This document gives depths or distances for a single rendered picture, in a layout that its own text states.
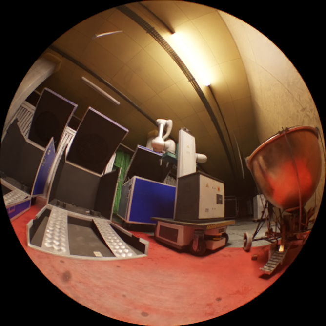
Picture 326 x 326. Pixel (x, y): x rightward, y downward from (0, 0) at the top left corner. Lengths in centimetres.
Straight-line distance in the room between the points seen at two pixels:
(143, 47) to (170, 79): 107
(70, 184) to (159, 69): 313
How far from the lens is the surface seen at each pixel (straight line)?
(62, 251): 84
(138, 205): 197
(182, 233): 114
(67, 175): 250
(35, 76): 371
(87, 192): 253
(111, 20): 318
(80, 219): 154
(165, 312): 54
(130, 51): 305
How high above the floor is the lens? 41
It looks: 25 degrees up
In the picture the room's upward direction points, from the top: 7 degrees clockwise
